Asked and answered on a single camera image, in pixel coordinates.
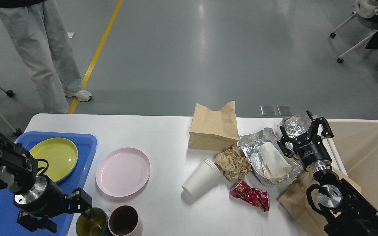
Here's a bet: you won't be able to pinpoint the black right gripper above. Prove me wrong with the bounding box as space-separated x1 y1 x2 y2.
277 110 334 171

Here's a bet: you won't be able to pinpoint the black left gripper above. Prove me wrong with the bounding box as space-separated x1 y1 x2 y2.
13 176 93 233

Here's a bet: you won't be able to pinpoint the teal mug yellow inside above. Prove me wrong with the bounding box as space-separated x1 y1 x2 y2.
75 207 112 236

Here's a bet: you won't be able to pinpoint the pink mug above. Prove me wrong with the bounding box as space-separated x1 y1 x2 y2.
108 205 143 236

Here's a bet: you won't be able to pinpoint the pink plate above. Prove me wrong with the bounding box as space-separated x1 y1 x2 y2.
95 147 151 197

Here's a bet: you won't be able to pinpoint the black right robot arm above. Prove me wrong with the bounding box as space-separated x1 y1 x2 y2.
277 111 378 236

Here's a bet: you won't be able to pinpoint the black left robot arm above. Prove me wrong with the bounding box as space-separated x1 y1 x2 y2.
0 133 93 233

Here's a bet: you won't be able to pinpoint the crumpled foil ball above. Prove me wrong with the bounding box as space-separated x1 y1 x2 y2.
275 113 311 138

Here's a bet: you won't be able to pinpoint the white paper cup in foil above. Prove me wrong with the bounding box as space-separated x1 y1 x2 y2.
259 142 293 178

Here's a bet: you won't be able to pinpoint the metal floor socket plate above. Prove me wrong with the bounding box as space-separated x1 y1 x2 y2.
261 106 277 116

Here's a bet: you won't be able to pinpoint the yellow plate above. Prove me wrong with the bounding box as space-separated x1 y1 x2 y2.
30 137 78 183

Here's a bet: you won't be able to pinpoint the aluminium foil tray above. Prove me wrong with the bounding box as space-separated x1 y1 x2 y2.
238 128 302 186

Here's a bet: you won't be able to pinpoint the blue plastic tray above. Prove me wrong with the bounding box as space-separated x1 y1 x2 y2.
0 131 97 236

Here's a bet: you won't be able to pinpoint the flat brown paper bag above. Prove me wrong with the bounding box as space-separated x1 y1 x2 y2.
278 168 362 236

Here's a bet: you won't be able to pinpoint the beige plastic bin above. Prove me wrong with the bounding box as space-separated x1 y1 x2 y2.
328 119 378 211

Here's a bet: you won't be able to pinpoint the crumpled brown paper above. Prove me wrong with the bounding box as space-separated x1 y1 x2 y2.
215 145 252 184

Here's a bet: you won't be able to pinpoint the crushed red can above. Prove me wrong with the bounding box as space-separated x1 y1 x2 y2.
229 181 270 212

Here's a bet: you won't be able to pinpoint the stacked white paper cups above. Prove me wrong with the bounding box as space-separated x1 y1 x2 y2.
182 159 222 198

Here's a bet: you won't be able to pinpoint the person in grey trousers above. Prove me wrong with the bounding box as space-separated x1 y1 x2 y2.
0 0 93 114

